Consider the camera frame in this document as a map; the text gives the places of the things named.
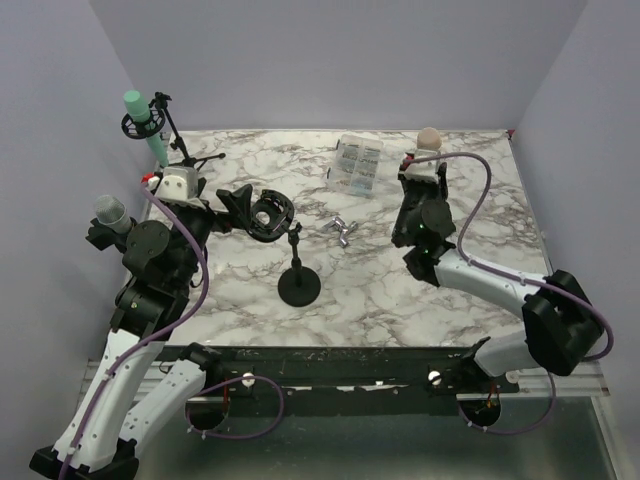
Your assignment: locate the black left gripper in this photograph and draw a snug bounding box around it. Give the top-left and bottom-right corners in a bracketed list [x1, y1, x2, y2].
[174, 178, 252, 286]

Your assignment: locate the black shock mount round stand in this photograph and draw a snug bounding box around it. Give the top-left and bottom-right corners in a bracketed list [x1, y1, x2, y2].
[248, 189, 323, 307]

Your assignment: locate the peach pink microphone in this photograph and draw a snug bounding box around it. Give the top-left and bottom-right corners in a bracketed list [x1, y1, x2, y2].
[416, 127, 442, 156]

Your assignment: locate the grey mesh microphone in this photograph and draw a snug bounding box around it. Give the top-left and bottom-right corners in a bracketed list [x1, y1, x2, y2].
[94, 195, 133, 235]

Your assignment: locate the black clip round base stand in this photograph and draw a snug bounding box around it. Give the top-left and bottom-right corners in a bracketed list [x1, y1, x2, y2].
[86, 218, 132, 254]

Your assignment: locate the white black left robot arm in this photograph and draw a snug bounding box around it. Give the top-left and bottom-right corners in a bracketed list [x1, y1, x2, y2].
[29, 185, 253, 479]

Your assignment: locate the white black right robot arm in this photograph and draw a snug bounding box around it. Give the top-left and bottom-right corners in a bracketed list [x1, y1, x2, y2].
[391, 165, 605, 392]

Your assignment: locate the black tripod microphone stand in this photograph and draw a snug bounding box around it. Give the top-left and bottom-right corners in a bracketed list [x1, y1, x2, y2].
[151, 92, 226, 171]

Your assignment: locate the mint green microphone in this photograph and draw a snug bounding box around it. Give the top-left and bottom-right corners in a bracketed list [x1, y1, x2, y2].
[121, 90, 169, 168]

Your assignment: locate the clear plastic screw box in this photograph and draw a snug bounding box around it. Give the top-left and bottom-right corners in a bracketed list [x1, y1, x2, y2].
[326, 134, 383, 197]

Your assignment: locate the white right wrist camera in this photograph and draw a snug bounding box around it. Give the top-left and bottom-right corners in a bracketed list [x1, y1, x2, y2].
[398, 156, 447, 184]

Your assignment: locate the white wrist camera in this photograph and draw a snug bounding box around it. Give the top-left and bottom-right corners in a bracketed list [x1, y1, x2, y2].
[142, 166, 205, 209]
[398, 156, 447, 184]

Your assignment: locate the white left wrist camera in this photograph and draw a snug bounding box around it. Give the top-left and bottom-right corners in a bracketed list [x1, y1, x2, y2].
[142, 166, 205, 209]

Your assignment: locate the silver metal bracket part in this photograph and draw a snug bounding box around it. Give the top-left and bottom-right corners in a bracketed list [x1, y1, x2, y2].
[322, 216, 359, 248]

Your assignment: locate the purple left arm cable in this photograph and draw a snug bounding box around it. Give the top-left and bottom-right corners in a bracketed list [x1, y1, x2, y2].
[57, 184, 209, 480]

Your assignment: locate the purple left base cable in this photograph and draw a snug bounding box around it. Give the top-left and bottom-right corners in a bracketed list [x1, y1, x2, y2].
[187, 375, 286, 441]

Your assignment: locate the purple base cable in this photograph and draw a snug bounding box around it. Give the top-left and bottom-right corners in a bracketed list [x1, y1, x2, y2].
[462, 369, 557, 435]
[187, 375, 286, 441]

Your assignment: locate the black front mounting rail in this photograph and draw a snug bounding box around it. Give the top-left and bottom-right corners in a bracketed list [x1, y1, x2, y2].
[209, 347, 521, 419]

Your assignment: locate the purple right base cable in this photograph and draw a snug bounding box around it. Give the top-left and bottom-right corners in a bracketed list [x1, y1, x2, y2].
[462, 369, 557, 435]

